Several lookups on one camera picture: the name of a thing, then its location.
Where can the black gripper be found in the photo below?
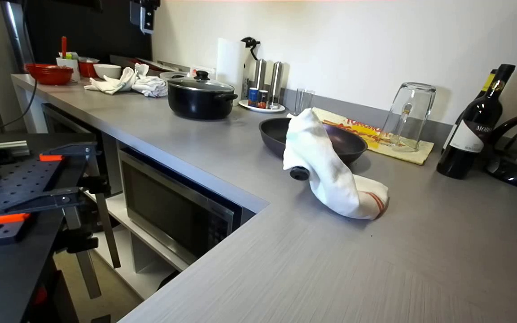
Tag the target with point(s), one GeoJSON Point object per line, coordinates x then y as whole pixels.
{"type": "Point", "coordinates": [143, 15]}

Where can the glass pot lid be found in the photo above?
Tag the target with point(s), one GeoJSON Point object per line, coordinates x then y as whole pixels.
{"type": "Point", "coordinates": [201, 83]}

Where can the black cooking pot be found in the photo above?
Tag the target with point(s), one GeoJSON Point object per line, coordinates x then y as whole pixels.
{"type": "Point", "coordinates": [201, 105]}

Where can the white bowl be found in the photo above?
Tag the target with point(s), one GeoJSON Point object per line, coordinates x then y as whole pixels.
{"type": "Point", "coordinates": [106, 71]}

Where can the crumpled white cloth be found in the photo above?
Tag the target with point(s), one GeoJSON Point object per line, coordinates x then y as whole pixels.
{"type": "Point", "coordinates": [127, 83]}

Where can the red utensil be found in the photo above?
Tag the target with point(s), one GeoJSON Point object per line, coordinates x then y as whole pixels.
{"type": "Point", "coordinates": [63, 44]}

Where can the white utensil cup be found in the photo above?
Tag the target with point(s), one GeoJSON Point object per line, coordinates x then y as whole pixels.
{"type": "Point", "coordinates": [66, 65]}

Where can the white paper towel roll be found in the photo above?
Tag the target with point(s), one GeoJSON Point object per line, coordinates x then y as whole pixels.
{"type": "Point", "coordinates": [228, 62]}

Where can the spray bottle black trigger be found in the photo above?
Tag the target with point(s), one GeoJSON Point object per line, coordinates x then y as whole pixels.
{"type": "Point", "coordinates": [248, 60]}

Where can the large red bowl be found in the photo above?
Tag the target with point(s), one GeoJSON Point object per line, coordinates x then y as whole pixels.
{"type": "Point", "coordinates": [46, 74]}

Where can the steel refrigerator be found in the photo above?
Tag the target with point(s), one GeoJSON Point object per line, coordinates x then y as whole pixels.
{"type": "Point", "coordinates": [18, 30]}

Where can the blue cup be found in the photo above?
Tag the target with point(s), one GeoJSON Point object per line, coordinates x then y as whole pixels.
{"type": "Point", "coordinates": [253, 96]}

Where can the dark cup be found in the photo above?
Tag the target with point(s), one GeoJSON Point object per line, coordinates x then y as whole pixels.
{"type": "Point", "coordinates": [264, 98]}

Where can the small white plate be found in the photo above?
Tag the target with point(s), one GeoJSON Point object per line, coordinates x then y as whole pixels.
{"type": "Point", "coordinates": [262, 110]}

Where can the small clear drinking glass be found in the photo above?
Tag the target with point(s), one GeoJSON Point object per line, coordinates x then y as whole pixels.
{"type": "Point", "coordinates": [303, 101]}

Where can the built-in microwave oven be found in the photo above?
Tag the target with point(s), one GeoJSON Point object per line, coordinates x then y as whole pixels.
{"type": "Point", "coordinates": [169, 211]}

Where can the black perforated board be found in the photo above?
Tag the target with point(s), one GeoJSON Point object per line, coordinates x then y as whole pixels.
{"type": "Point", "coordinates": [7, 198]}

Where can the white towel red stripe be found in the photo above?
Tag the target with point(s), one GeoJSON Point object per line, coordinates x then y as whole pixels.
{"type": "Point", "coordinates": [327, 170]}

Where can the large clear glass jar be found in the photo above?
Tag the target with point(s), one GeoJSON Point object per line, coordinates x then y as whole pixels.
{"type": "Point", "coordinates": [409, 114]}

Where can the dark wine bottle white label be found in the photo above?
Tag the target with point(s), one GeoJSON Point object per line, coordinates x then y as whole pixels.
{"type": "Point", "coordinates": [468, 134]}

